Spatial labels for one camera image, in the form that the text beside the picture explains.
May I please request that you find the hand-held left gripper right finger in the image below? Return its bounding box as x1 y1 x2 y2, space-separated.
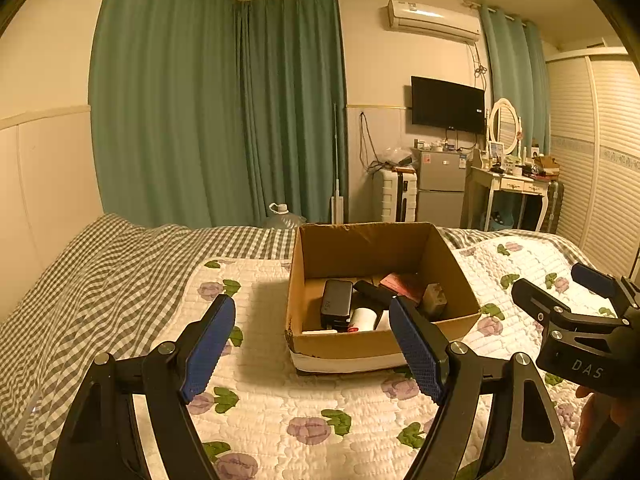
388 296 575 480

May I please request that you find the white charger plug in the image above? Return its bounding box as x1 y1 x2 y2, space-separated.
421 282 448 318

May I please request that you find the white bottle with red cap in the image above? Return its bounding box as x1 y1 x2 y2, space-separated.
347 307 378 333

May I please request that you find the white air conditioner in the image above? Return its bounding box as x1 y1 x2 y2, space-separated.
386 0 482 43

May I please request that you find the blue stool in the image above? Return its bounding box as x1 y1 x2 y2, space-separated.
485 207 516 231

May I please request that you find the white floral quilt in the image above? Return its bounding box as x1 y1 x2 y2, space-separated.
185 232 640 480

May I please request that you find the teal curtain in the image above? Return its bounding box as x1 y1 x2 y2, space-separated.
89 0 251 228
235 0 348 226
477 5 551 151

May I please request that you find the dark suitcase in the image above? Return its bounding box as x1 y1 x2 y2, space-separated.
539 180 565 235

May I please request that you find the white suitcase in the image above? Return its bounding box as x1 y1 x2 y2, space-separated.
376 167 418 223

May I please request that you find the white mop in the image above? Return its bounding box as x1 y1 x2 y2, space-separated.
328 102 346 224

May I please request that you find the black power bank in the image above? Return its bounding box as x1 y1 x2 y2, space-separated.
320 280 353 331

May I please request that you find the person's right hand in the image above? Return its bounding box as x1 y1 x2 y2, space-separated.
574 384 621 442

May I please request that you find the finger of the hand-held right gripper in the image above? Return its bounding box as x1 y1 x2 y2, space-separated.
511 278 624 333
571 262 640 317

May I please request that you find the cardboard box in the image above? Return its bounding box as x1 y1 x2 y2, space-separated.
284 222 482 376

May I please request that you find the black tube bottle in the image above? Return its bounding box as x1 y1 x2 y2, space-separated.
352 281 401 311

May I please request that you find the white louvred wardrobe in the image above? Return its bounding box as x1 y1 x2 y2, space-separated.
545 47 640 271

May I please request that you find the black wall television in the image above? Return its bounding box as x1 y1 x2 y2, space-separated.
411 76 486 133

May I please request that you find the oval vanity mirror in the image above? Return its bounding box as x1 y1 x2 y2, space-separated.
487 97 522 156

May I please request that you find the white vanity desk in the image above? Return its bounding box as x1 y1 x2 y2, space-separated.
465 165 551 233

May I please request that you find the hanging black cable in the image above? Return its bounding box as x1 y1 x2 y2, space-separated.
357 112 383 173

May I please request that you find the clear water jug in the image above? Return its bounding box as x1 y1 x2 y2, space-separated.
262 202 308 231

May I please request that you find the silver fridge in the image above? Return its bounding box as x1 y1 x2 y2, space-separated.
411 147 468 228

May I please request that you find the pink packet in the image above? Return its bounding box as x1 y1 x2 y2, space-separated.
379 272 426 303

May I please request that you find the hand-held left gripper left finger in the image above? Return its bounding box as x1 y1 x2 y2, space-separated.
49 294 237 480

